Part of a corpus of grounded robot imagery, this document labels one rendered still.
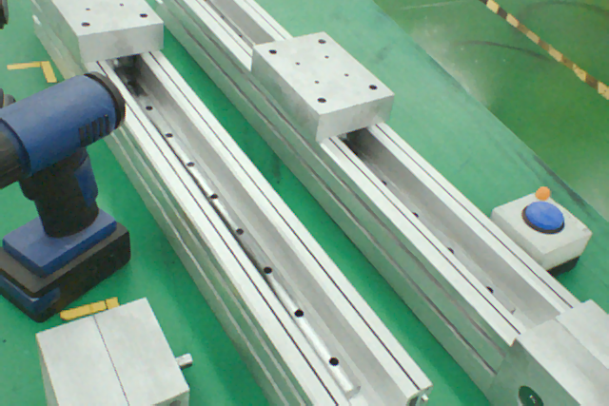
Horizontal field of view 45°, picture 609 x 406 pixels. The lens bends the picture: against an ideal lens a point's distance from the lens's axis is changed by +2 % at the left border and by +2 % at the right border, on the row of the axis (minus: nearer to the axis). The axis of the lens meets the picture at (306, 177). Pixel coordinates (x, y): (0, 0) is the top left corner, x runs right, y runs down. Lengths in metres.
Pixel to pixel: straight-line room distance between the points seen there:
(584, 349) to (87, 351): 0.42
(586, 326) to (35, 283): 0.51
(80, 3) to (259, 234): 0.41
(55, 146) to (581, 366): 0.48
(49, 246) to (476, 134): 0.62
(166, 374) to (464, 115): 0.66
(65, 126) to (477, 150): 0.60
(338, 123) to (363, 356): 0.30
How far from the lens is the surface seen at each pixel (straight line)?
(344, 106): 0.83
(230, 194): 0.81
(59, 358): 0.61
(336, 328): 0.68
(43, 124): 0.64
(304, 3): 1.33
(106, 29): 0.94
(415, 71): 1.18
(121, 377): 0.60
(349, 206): 0.82
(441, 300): 0.74
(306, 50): 0.93
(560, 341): 0.69
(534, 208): 0.85
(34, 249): 0.73
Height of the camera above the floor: 1.37
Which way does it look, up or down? 40 degrees down
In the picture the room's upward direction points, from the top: 9 degrees clockwise
